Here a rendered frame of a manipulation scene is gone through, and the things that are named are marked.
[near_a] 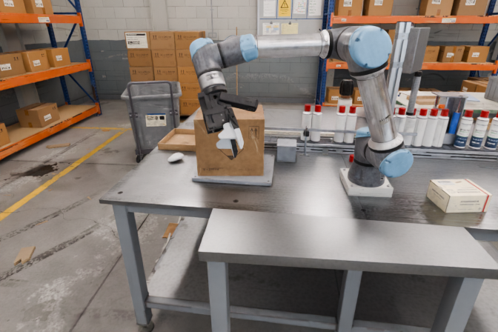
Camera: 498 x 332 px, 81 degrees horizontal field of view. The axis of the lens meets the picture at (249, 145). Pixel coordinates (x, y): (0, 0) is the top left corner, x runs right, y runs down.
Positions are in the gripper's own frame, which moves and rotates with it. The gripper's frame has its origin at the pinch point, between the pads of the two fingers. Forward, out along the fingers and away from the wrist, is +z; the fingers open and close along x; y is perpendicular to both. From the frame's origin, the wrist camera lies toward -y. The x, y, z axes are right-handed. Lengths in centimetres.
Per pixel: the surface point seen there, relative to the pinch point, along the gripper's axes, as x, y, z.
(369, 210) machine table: -25, -46, 31
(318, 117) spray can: -63, -57, -16
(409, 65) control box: -26, -88, -21
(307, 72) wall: -432, -249, -175
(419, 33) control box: -18, -91, -31
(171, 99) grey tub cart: -223, 16, -104
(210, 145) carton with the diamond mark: -44.7, 4.2, -12.7
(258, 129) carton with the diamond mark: -37.5, -16.7, -12.9
